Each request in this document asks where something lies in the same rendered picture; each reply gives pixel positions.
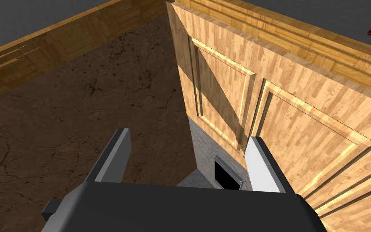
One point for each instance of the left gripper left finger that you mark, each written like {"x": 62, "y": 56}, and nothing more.
{"x": 113, "y": 159}

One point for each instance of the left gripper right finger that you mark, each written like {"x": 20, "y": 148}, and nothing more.
{"x": 262, "y": 169}

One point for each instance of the light wooden panelled door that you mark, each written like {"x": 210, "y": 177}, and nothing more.
{"x": 301, "y": 106}

